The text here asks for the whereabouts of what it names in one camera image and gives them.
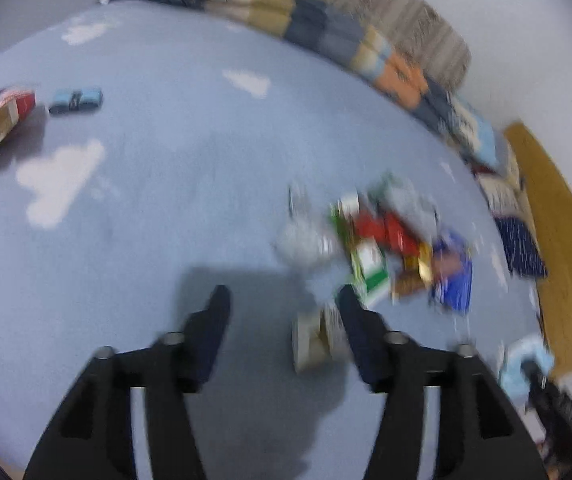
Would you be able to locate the light blue cloud printed blanket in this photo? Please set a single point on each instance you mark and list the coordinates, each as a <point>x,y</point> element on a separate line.
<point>191,160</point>

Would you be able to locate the blue snack bag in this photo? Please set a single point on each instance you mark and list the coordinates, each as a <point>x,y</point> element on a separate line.
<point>453,285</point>

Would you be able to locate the light blue cloth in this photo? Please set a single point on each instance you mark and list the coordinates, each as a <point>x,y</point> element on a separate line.
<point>516,375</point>

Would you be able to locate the grey plastic bag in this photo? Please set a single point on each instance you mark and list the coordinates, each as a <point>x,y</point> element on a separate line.
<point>406,200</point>

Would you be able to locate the red packet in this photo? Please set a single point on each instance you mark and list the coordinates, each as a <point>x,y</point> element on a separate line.
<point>381,230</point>

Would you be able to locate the red white carton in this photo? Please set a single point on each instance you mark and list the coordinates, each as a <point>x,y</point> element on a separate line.
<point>13,105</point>

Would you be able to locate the navy patterned pillow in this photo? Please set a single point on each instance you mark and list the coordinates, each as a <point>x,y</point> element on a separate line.
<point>518,245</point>

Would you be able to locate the small beige carton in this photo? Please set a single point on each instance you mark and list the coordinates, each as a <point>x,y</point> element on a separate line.
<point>308,340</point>

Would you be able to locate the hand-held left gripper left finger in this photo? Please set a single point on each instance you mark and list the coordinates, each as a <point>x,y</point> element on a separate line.
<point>213,340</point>

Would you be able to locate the green white packet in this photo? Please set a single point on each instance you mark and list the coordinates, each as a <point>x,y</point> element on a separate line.
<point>368,265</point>

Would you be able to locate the striped beige cushion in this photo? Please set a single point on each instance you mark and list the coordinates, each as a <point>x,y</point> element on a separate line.
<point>406,15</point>

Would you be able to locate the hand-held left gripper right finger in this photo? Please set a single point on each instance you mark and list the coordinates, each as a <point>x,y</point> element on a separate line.
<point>358,335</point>

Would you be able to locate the dark object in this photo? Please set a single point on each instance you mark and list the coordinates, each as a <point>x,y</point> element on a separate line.
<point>561,410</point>

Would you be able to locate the small blue packet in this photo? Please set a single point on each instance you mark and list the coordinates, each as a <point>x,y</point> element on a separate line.
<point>76,101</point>

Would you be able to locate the wooden headboard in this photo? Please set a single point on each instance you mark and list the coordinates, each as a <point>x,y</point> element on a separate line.
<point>561,240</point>

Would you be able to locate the gold brown wrapper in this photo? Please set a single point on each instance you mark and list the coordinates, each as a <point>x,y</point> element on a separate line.
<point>416,270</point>

